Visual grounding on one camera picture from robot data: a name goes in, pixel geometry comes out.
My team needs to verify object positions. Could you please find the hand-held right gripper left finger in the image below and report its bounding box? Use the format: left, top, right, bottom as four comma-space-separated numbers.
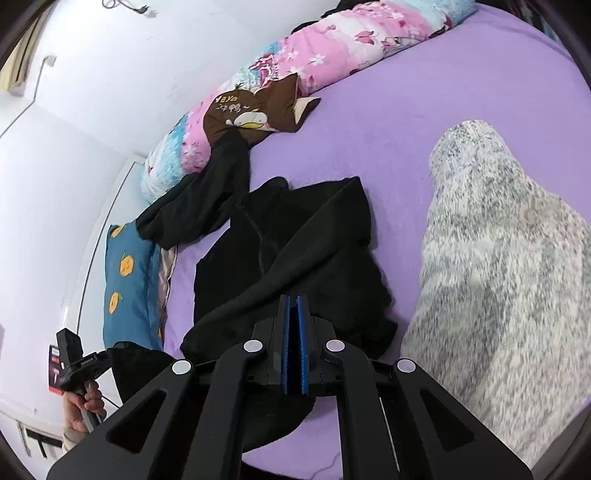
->
46, 294, 296, 480

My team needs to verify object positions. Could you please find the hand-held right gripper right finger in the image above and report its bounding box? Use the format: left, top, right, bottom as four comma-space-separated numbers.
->
295, 295, 534, 480

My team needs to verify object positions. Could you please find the black zip fleece jacket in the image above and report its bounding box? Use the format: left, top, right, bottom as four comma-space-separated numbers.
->
108, 176, 399, 455

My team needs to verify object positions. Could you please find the person's left forearm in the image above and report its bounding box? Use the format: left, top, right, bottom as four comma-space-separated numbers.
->
61, 428, 90, 457

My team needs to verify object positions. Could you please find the person's left hand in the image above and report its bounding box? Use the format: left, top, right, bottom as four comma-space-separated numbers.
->
64, 379, 108, 435

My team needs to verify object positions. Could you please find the blue pillow with orange print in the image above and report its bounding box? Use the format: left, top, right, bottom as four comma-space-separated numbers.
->
104, 220, 166, 352

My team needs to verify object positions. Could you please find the striped pillow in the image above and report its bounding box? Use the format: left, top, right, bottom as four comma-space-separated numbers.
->
158, 244, 180, 326

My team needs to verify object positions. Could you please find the white headboard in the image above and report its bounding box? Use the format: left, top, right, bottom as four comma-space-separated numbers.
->
74, 152, 151, 352

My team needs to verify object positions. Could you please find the black hooded garment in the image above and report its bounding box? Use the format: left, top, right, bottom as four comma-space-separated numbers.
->
135, 131, 252, 251

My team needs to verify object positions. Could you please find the grey white knit sweater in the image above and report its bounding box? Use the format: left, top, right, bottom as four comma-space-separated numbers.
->
401, 119, 591, 472

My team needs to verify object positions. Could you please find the purple bed sheet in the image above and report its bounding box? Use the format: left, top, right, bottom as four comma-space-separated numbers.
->
159, 4, 591, 478

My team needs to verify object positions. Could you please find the brown cartoon cushion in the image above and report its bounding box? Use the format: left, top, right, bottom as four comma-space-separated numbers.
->
202, 73, 321, 149

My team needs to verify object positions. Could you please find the floral pink quilt roll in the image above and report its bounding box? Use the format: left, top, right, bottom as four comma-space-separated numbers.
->
140, 0, 478, 205

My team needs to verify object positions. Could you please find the red black wall box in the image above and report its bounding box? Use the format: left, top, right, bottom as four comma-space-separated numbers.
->
47, 344, 64, 394

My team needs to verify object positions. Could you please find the black wall plug cable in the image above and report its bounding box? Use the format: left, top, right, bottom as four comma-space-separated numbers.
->
102, 0, 154, 20

